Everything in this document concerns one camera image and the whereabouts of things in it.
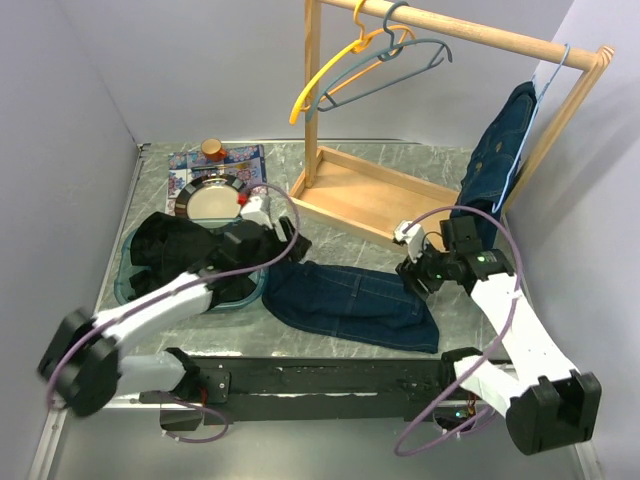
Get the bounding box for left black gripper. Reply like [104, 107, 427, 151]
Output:
[237, 215, 311, 279]

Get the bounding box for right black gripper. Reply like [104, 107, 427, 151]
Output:
[395, 235, 456, 302]

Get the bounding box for denim garment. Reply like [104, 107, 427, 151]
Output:
[262, 261, 440, 354]

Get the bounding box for black garment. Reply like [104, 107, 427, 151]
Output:
[117, 212, 239, 303]

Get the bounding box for blue denim skirt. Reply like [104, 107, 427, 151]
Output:
[450, 81, 536, 249]

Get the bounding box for grey-blue plastic hanger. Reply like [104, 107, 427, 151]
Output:
[303, 2, 455, 123]

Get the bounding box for light blue wire hanger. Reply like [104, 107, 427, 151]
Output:
[491, 43, 571, 214]

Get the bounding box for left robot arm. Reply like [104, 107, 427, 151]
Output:
[38, 217, 312, 417]

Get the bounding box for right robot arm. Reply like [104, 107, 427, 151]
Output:
[393, 216, 602, 455]

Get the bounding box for yellow plastic hanger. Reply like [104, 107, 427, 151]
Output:
[288, 0, 417, 126]

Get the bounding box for wooden clothes rack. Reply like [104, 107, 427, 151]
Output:
[289, 1, 615, 248]

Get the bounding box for black rimmed plate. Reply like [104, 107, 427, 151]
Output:
[174, 174, 248, 220]

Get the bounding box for gold fork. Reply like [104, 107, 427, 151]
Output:
[191, 162, 251, 174]

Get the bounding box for patterned blue placemat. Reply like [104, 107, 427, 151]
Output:
[165, 144, 267, 216]

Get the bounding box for orange cup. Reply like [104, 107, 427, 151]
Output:
[200, 138, 227, 162]

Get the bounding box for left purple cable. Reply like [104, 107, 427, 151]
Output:
[45, 182, 301, 446]

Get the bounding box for purple cable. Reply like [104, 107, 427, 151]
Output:
[393, 204, 526, 457]
[45, 182, 301, 446]

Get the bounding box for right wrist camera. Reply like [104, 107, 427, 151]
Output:
[392, 221, 425, 263]

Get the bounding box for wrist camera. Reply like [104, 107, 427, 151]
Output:
[392, 221, 425, 263]
[239, 194, 272, 228]

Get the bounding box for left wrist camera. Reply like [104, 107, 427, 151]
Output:
[239, 194, 272, 228]

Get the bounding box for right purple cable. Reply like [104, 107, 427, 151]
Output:
[393, 204, 526, 457]

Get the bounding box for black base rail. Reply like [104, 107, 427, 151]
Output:
[134, 355, 501, 426]

